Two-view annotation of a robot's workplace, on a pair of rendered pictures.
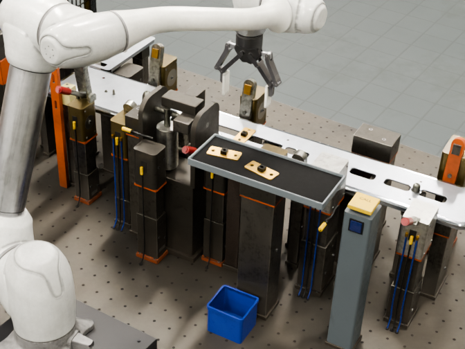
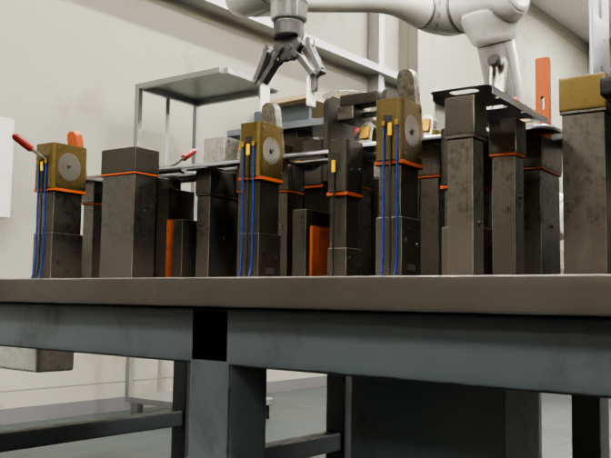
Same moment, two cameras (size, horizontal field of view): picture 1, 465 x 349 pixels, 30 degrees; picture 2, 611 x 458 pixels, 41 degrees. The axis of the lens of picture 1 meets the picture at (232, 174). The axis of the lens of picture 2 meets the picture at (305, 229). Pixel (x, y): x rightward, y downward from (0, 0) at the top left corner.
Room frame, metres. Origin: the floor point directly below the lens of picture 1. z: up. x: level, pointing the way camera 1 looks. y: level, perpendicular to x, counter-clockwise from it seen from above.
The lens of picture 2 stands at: (4.07, 0.27, 0.67)
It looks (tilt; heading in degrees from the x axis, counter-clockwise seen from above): 5 degrees up; 187
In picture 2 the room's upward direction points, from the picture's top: 1 degrees clockwise
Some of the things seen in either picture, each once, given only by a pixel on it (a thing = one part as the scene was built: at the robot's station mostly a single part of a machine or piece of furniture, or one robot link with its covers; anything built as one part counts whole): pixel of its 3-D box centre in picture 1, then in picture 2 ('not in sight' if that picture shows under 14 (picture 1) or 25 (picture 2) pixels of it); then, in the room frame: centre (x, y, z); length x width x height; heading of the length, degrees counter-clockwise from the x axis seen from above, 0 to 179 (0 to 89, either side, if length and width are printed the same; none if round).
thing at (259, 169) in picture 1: (261, 169); not in sight; (1.76, -0.07, 1.17); 0.08 x 0.04 x 0.01; 52
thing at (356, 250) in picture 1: (352, 278); not in sight; (1.65, -0.31, 0.92); 0.08 x 0.08 x 0.44; 63
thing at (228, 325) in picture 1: (232, 314); not in sight; (1.68, -0.02, 0.75); 0.11 x 0.10 x 0.09; 63
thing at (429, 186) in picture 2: not in sight; (441, 218); (2.35, 0.33, 0.84); 0.12 x 0.05 x 0.29; 153
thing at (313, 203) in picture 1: (265, 169); (291, 131); (1.77, -0.08, 1.16); 0.37 x 0.14 x 0.02; 63
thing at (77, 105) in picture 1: (81, 154); not in sight; (2.23, 0.47, 0.87); 0.10 x 0.07 x 0.35; 153
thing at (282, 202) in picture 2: not in sight; (289, 226); (2.16, -0.02, 0.84); 0.07 x 0.04 x 0.29; 153
